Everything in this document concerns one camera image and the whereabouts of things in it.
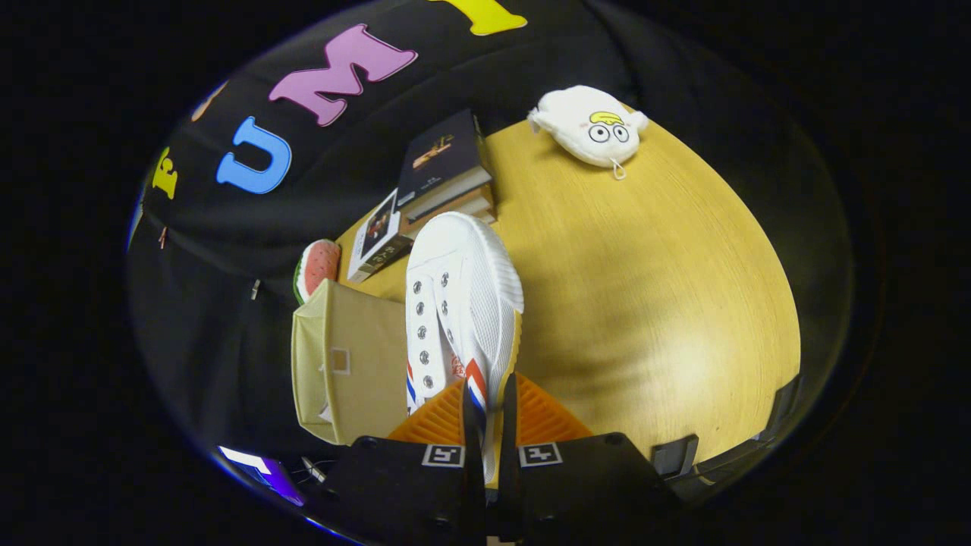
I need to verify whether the white book with portrait cover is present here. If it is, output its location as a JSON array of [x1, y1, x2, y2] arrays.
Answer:
[[347, 188, 414, 284]]

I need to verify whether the black table edge clamp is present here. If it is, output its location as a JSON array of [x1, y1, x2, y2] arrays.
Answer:
[[772, 374, 802, 419], [651, 434, 699, 480]]

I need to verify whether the white canvas shoe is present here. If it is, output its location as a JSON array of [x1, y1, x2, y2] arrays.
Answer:
[[404, 212, 525, 486]]

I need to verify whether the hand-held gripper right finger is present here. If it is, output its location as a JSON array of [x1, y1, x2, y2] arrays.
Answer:
[[497, 372, 683, 546]]

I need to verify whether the black backdrop cloth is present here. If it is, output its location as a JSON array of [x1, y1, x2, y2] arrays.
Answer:
[[127, 0, 858, 486]]

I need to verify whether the white plush pouch with eyes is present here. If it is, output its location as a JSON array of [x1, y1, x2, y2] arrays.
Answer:
[[527, 85, 650, 181]]

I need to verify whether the watermelon slice toy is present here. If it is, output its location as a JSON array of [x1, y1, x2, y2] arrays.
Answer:
[[293, 239, 342, 306]]

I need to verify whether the laptop screen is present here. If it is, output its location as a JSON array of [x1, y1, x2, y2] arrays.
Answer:
[[218, 445, 306, 507]]

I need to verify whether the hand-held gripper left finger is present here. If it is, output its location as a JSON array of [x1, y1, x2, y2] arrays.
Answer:
[[322, 379, 486, 546]]

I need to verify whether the beige fabric storage box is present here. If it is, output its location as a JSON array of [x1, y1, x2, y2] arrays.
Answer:
[[291, 279, 410, 446]]

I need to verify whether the black hardcover book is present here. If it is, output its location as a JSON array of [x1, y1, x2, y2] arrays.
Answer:
[[396, 108, 494, 223]]

